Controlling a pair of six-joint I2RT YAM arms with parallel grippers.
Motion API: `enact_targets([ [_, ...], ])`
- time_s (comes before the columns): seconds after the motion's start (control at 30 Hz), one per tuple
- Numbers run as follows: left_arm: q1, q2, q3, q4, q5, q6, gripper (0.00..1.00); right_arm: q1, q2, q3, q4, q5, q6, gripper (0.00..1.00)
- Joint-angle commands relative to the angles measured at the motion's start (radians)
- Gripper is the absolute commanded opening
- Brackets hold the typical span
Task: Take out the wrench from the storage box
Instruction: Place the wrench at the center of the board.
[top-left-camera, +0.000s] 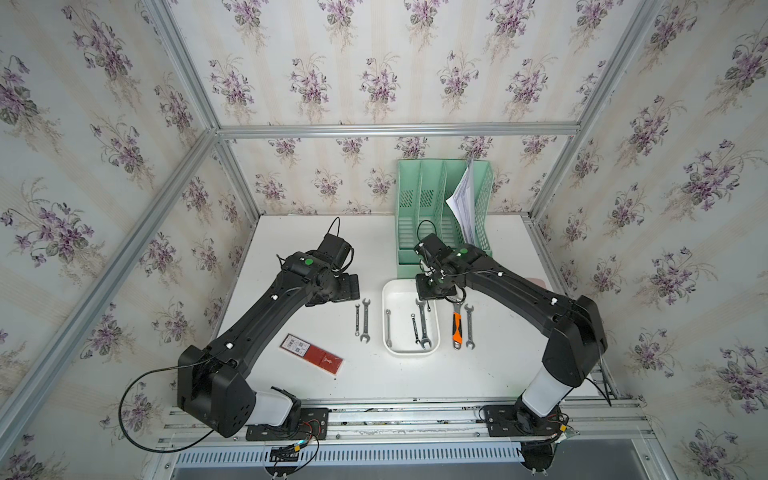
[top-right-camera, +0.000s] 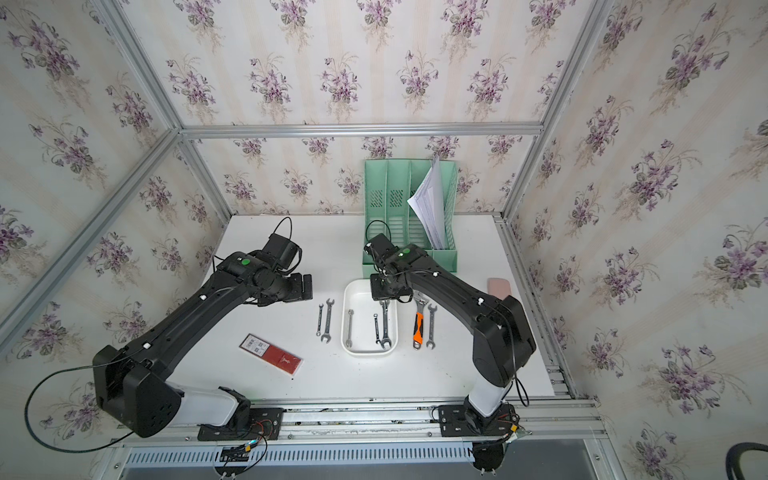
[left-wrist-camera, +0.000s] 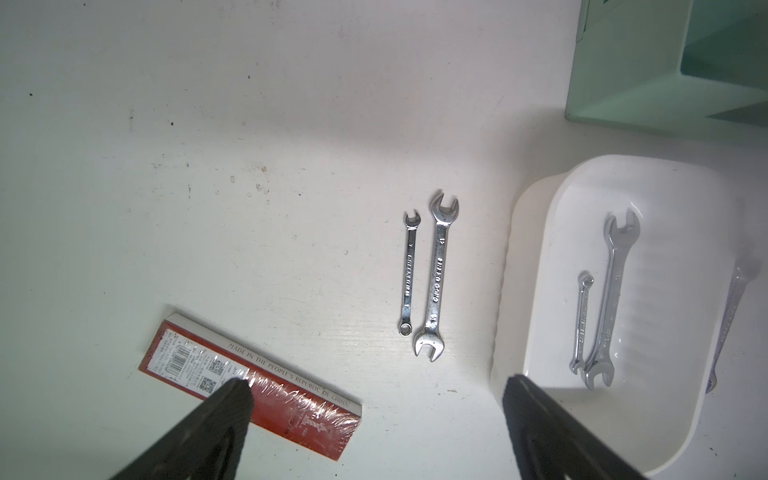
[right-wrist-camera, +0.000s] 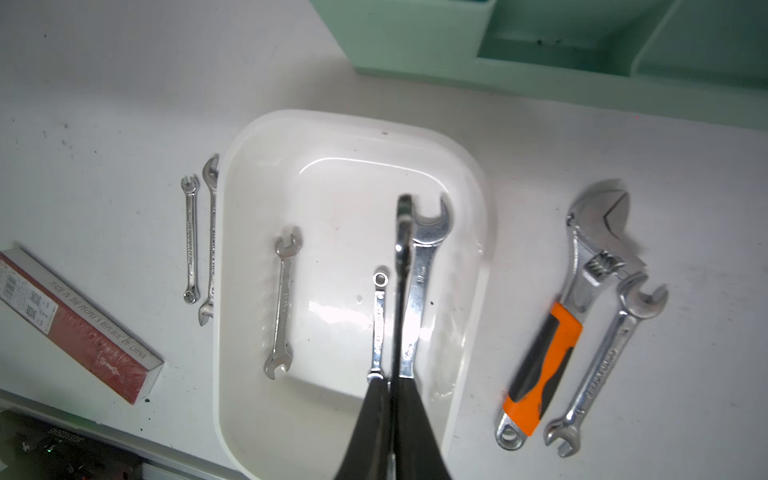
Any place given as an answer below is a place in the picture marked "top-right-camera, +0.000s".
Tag black chair part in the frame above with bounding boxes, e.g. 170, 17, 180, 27
725, 442, 768, 480

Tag silver combination wrench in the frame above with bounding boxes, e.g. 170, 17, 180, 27
426, 304, 438, 350

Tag long silver open-end wrench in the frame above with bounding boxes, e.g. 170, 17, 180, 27
380, 300, 392, 351

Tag red rectangular packaged box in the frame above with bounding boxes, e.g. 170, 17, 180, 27
239, 334, 303, 376

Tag large silver open-end wrench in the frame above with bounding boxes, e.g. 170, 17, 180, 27
320, 298, 335, 344

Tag pink eraser block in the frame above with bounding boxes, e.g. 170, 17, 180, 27
487, 278, 512, 300

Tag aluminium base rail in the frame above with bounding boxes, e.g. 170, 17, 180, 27
100, 399, 611, 479

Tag aluminium frame horizontal bar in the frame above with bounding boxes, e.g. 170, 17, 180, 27
180, 122, 544, 140

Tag orange handled adjustable wrench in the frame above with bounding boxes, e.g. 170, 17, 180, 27
412, 295, 427, 349

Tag thin silver open-end wrench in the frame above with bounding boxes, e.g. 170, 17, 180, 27
373, 313, 382, 346

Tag white paper sheets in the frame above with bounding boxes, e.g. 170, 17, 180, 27
408, 157, 447, 250

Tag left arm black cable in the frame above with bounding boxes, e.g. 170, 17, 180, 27
23, 357, 136, 455

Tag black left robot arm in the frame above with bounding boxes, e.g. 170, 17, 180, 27
93, 233, 312, 438

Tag white plastic storage box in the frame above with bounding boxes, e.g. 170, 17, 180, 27
341, 279, 399, 357

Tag green plastic file organizer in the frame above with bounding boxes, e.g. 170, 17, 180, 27
364, 159, 459, 273

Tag tiny silver wrench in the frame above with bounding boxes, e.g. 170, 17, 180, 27
315, 304, 324, 337

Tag small green circuit board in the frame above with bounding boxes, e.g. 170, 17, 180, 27
219, 445, 252, 464

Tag small silver open-end wrench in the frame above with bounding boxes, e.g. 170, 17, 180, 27
344, 309, 354, 350

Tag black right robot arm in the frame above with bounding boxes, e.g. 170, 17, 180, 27
364, 234, 537, 424

